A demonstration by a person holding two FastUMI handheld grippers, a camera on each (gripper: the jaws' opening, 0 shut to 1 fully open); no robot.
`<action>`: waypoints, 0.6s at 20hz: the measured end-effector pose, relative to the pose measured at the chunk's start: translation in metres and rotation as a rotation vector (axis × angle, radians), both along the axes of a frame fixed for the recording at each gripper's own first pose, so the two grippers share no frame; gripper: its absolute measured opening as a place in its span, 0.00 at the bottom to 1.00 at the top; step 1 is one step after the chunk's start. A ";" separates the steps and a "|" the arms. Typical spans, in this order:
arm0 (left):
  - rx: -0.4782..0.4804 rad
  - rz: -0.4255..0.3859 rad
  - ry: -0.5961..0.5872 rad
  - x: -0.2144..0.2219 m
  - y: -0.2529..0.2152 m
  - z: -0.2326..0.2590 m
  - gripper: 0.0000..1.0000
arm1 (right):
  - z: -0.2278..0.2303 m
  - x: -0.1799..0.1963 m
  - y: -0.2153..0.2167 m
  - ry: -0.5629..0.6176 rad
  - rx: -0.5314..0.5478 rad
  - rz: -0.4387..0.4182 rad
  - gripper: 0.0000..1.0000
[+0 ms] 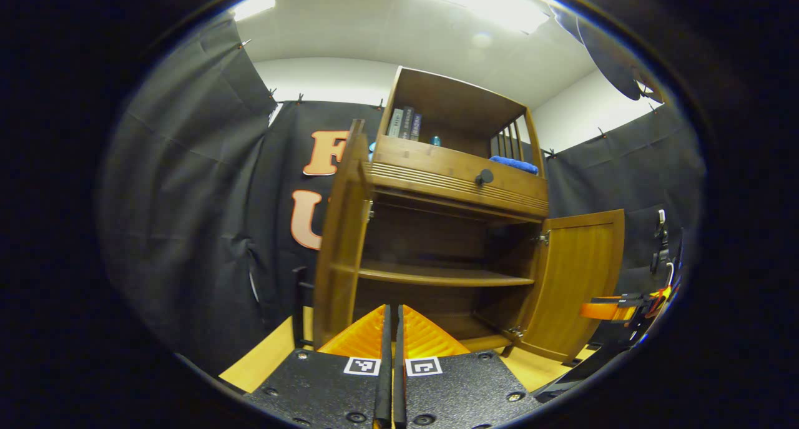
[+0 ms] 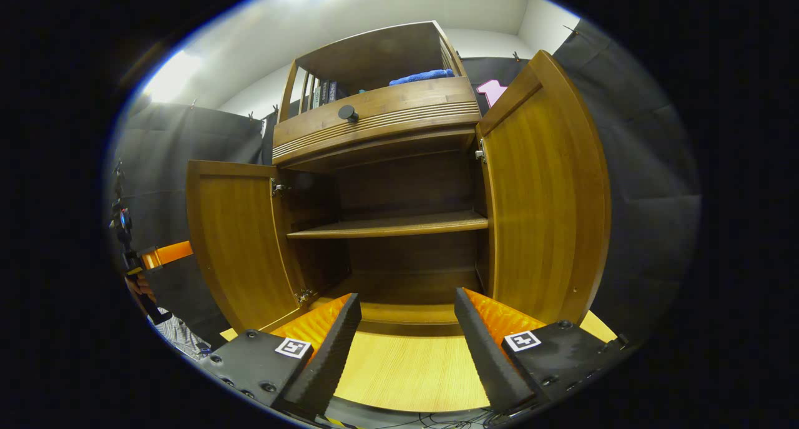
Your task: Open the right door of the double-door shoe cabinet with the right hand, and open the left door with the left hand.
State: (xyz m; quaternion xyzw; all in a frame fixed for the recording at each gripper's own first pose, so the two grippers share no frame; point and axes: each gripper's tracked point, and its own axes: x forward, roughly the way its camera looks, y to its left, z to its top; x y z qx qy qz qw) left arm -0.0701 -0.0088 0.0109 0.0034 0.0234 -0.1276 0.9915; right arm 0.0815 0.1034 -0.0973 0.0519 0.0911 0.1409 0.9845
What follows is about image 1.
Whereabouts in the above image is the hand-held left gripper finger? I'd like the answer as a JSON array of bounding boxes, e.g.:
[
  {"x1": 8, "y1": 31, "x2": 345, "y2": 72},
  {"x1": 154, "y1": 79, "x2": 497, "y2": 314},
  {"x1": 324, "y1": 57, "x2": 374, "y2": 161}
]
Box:
[
  {"x1": 395, "y1": 304, "x2": 542, "y2": 429},
  {"x1": 242, "y1": 304, "x2": 393, "y2": 429}
]

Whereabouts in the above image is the wooden cabinet door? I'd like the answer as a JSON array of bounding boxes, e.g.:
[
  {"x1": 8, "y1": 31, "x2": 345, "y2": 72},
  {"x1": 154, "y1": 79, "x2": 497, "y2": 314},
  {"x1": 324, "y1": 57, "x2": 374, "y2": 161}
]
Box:
[
  {"x1": 517, "y1": 209, "x2": 625, "y2": 364},
  {"x1": 292, "y1": 119, "x2": 375, "y2": 350}
]

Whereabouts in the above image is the wooden double-door shoe cabinet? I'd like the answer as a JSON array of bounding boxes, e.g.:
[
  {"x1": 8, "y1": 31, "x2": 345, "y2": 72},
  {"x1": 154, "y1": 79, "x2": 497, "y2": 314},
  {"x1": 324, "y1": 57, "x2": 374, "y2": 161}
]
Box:
[{"x1": 312, "y1": 67, "x2": 551, "y2": 355}]

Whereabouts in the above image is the blue towel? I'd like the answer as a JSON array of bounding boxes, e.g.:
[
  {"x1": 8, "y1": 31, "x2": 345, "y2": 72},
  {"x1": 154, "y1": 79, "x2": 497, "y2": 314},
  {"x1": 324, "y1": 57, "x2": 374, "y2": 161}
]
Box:
[{"x1": 489, "y1": 155, "x2": 539, "y2": 175}]

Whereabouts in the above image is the wooden drawer with black knob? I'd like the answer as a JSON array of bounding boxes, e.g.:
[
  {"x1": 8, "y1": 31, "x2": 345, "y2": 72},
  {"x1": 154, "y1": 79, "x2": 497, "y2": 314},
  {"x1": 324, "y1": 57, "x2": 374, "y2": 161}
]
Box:
[{"x1": 368, "y1": 134, "x2": 550, "y2": 217}]

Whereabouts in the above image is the black backdrop cloth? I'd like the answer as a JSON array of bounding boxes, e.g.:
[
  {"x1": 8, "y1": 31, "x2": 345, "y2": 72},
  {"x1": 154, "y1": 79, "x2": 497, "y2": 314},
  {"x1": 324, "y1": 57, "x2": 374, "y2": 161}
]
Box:
[{"x1": 97, "y1": 14, "x2": 706, "y2": 380}]

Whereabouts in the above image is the large ceiling light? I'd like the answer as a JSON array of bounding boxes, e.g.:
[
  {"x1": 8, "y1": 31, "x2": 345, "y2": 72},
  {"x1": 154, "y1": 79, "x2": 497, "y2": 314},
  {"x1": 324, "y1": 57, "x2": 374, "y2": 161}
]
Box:
[{"x1": 401, "y1": 0, "x2": 551, "y2": 35}]

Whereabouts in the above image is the small ceiling light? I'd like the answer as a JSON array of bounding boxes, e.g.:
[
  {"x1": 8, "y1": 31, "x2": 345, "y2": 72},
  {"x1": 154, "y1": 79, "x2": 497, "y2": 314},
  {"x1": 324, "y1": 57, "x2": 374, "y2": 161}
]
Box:
[{"x1": 232, "y1": 0, "x2": 280, "y2": 22}]

